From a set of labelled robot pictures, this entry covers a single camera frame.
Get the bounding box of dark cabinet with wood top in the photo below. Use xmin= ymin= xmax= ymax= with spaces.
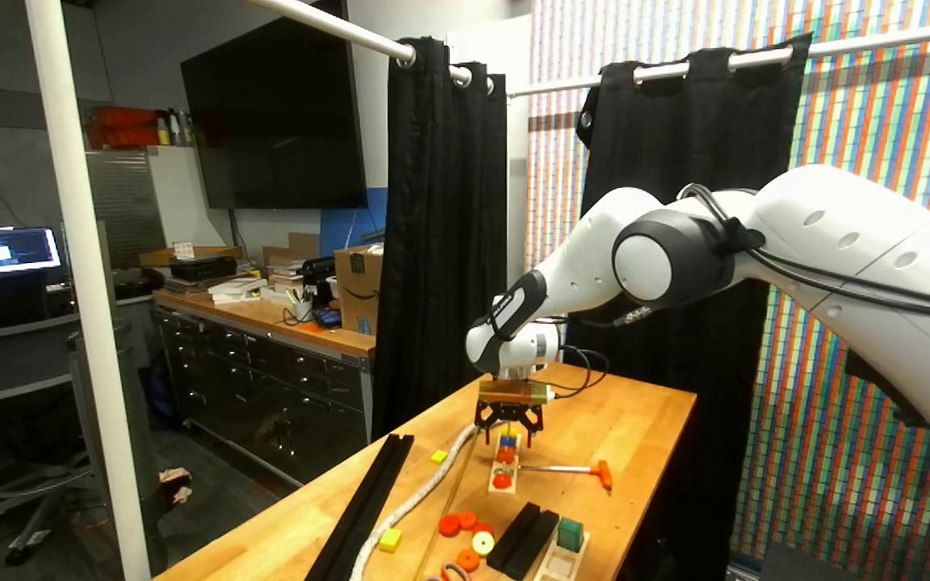
xmin=149 ymin=284 xmax=381 ymax=489

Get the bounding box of cardboard box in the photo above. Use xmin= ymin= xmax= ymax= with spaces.
xmin=329 ymin=242 xmax=388 ymax=340

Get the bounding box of black wall television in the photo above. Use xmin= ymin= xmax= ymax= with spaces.
xmin=177 ymin=13 xmax=370 ymax=213

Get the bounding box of lit computer monitor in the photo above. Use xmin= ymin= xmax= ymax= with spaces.
xmin=0 ymin=223 xmax=64 ymax=276

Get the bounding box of long black bar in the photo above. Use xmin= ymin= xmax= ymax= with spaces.
xmin=304 ymin=429 xmax=418 ymax=581

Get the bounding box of orange handled screwdriver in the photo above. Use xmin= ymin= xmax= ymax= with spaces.
xmin=515 ymin=458 xmax=617 ymax=497

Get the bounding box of white cord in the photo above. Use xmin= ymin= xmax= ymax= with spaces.
xmin=346 ymin=424 xmax=480 ymax=581

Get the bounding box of black curtain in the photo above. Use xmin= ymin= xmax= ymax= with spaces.
xmin=575 ymin=32 xmax=812 ymax=581
xmin=370 ymin=35 xmax=512 ymax=439

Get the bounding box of black office chair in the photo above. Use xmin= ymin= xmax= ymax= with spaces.
xmin=0 ymin=272 xmax=95 ymax=546

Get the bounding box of teal cube block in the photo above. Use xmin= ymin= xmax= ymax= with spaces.
xmin=552 ymin=515 xmax=592 ymax=552

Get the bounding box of black rectangular block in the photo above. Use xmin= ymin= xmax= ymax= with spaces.
xmin=485 ymin=501 xmax=563 ymax=581

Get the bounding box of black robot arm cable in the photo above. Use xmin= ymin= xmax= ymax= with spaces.
xmin=675 ymin=180 xmax=930 ymax=329

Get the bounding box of white vertical frame pole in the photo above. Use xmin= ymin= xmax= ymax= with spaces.
xmin=18 ymin=0 xmax=158 ymax=581

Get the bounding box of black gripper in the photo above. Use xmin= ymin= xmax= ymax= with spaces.
xmin=470 ymin=376 xmax=563 ymax=453

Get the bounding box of red storage box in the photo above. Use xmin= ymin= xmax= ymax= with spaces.
xmin=82 ymin=104 xmax=161 ymax=152

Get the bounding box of white horizontal curtain rod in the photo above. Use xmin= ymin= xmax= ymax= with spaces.
xmin=256 ymin=0 xmax=480 ymax=91
xmin=504 ymin=15 xmax=930 ymax=104

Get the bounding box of white token holder board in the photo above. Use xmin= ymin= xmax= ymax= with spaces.
xmin=485 ymin=426 xmax=523 ymax=501

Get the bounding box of white tall cabinet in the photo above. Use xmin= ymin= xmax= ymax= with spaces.
xmin=82 ymin=143 xmax=232 ymax=273

